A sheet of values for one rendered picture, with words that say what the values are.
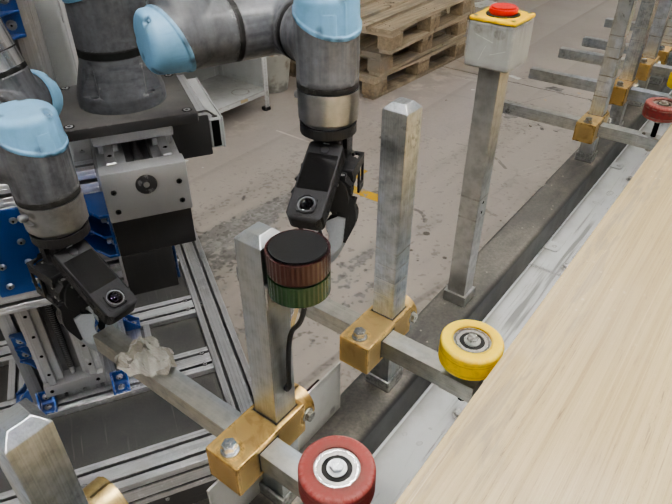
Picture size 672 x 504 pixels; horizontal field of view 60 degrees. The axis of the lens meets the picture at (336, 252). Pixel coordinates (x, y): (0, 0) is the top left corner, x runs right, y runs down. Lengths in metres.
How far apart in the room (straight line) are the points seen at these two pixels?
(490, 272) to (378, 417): 0.44
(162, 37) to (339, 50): 0.19
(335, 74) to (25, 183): 0.37
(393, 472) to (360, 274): 1.44
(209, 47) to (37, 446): 0.45
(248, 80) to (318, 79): 3.21
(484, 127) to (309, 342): 1.26
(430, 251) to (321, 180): 1.81
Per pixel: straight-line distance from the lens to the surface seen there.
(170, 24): 0.71
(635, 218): 1.11
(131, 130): 1.06
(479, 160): 0.98
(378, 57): 3.90
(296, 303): 0.53
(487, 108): 0.95
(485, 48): 0.90
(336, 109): 0.70
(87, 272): 0.80
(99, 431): 1.65
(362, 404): 0.95
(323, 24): 0.67
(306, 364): 1.98
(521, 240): 1.35
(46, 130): 0.73
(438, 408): 1.06
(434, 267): 2.40
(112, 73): 1.08
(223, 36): 0.73
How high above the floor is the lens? 1.43
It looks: 36 degrees down
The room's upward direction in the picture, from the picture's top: straight up
